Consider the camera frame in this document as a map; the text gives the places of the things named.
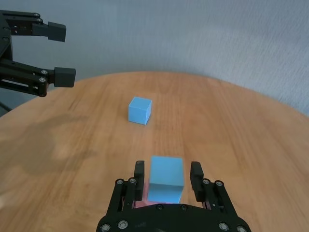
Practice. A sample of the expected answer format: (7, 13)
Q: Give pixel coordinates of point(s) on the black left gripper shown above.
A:
(4, 41)

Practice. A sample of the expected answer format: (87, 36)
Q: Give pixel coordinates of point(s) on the blue cube block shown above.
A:
(166, 172)
(139, 111)

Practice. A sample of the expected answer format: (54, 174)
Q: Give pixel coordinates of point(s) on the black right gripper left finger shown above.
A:
(138, 174)

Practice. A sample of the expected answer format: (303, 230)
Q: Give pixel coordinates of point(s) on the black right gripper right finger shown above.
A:
(198, 178)

